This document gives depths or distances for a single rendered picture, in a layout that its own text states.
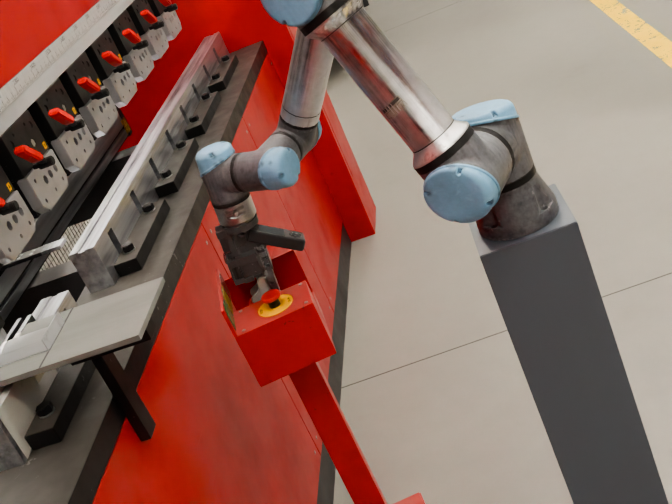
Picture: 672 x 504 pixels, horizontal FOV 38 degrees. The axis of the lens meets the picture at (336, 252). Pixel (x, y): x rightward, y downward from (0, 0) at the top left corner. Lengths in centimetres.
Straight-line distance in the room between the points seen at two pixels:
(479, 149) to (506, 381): 127
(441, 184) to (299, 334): 44
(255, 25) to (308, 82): 181
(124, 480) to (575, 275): 85
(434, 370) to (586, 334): 111
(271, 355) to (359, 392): 114
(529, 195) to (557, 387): 39
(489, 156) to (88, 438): 78
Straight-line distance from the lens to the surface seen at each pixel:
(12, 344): 169
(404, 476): 259
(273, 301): 184
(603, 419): 198
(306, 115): 183
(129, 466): 164
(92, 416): 163
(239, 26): 360
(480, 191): 157
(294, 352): 186
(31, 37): 212
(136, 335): 148
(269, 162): 176
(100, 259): 204
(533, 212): 175
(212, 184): 184
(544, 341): 185
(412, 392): 287
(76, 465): 153
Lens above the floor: 159
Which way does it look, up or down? 24 degrees down
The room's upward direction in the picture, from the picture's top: 24 degrees counter-clockwise
